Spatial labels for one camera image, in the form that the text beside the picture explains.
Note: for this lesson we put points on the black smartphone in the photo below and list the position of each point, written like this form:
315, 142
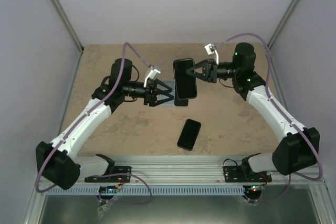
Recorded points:
179, 102

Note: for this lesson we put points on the left circuit board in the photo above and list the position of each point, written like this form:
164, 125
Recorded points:
112, 189

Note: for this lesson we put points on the phone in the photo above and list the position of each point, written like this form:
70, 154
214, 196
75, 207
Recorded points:
185, 84
189, 135

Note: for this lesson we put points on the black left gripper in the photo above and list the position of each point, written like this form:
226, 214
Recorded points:
150, 98

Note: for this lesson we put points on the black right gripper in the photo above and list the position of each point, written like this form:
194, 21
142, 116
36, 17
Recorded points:
212, 71

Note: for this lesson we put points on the right circuit board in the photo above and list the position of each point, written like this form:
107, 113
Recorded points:
254, 188

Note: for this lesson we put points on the right frame post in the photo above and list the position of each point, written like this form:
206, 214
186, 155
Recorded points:
286, 16

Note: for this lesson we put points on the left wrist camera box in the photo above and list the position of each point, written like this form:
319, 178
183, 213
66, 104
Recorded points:
151, 74

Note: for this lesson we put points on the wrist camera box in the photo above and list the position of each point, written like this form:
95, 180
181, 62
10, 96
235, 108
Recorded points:
151, 74
212, 51

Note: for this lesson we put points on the phone in purple-edged case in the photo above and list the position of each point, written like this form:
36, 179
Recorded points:
189, 135

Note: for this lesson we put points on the aluminium rail beam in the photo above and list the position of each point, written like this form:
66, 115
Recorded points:
196, 170

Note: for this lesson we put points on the slotted cable duct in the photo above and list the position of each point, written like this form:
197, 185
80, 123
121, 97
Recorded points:
140, 190

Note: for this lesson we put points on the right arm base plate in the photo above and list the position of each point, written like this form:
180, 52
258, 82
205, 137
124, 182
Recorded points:
236, 174

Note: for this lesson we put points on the light blue phone case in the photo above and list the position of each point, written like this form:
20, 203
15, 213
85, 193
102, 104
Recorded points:
171, 85

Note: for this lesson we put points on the circuit board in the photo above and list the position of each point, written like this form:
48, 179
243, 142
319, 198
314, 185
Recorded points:
112, 189
254, 188

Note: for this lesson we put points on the frame post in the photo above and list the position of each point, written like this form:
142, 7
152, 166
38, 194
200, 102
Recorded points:
62, 14
286, 16

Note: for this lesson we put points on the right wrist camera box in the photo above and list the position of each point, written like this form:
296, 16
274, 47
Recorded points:
212, 51

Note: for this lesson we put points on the clear plastic bag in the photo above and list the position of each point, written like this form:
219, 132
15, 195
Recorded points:
103, 209

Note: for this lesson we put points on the left frame post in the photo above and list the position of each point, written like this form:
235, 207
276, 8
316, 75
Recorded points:
62, 14

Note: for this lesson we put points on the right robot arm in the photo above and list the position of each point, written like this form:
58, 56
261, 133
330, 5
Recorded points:
298, 145

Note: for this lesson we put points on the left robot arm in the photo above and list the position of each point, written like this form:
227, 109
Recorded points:
58, 162

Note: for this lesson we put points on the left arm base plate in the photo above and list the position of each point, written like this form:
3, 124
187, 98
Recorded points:
117, 175

